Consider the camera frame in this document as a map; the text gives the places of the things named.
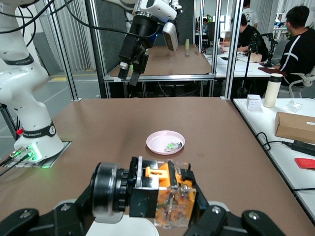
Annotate pink plate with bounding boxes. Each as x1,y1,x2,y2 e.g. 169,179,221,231
145,130,186,155

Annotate clear plastic bag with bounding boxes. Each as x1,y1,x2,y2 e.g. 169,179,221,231
282,100,304,113

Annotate black tripod stand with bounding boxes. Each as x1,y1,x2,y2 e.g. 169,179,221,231
242,31,262,99

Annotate green and clear switch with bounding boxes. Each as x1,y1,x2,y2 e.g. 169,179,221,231
163,141,183,152

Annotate aluminium frame crossbar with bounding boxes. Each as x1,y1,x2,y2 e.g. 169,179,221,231
103,73,215,82

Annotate person in striped black shirt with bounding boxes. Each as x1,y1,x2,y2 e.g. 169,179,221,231
279,5,315,87

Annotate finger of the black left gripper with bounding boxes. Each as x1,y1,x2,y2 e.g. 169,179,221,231
117,56,130,80
128,54,149,87

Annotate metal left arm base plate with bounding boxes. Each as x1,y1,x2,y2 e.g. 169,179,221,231
9,141,72,169

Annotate metal base plug cables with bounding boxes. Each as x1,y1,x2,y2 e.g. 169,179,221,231
0,146,33,177

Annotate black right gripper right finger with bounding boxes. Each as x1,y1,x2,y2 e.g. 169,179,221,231
183,169,291,236

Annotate red card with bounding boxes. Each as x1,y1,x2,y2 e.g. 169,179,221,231
294,157,315,170

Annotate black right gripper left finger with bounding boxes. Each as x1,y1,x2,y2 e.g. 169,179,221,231
0,182,99,236

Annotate seated person in black shirt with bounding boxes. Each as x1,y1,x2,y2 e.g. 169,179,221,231
237,13,269,62

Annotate standing person in white shirt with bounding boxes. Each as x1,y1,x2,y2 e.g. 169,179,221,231
242,0,259,28

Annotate black adapter cable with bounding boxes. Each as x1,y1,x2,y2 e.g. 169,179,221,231
255,132,294,151

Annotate small white carton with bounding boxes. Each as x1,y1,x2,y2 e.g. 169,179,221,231
246,94,262,111

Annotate orange and black switch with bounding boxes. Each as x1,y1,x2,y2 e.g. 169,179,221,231
93,155,197,230

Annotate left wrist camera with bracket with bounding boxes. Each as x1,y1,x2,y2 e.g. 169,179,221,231
161,21,180,52

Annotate brown cardboard box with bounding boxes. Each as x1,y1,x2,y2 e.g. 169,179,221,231
275,111,315,145

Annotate black power adapter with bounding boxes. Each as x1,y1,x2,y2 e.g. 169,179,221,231
291,139,315,157

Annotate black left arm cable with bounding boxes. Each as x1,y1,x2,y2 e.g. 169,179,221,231
0,0,138,47

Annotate white office chair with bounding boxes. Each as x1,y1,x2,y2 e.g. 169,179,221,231
287,65,315,99

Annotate cream thermos bottle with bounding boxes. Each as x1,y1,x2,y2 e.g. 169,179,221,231
263,73,284,108

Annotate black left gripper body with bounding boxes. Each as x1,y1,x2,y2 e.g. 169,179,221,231
119,14,158,74

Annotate white lunch box grey clips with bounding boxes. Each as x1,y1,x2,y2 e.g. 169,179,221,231
85,216,160,236

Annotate brown topped work table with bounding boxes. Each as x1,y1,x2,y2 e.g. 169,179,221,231
107,44,213,77

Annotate aluminium frame post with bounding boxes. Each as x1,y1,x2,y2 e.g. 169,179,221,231
84,0,109,99
49,0,83,102
220,0,245,100

